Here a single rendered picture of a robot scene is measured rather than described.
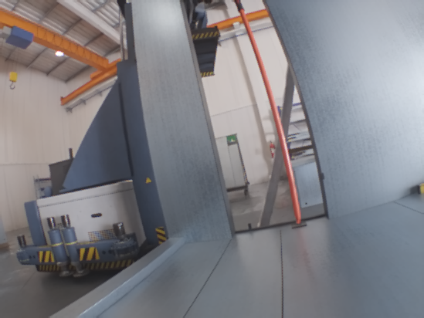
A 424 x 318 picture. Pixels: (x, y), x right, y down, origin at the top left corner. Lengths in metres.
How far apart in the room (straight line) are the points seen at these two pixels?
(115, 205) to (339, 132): 1.79
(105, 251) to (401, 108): 2.33
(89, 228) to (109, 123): 1.01
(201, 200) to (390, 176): 1.11
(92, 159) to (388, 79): 2.40
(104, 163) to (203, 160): 1.13
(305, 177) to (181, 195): 2.13
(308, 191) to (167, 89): 2.38
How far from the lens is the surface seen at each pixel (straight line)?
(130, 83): 2.21
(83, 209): 2.17
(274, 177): 1.56
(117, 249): 1.83
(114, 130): 2.12
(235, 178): 5.59
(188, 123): 1.30
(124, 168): 2.04
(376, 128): 1.34
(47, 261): 2.37
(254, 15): 9.21
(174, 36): 1.56
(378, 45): 1.54
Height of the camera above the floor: 0.78
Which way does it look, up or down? 3 degrees up
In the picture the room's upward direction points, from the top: 12 degrees counter-clockwise
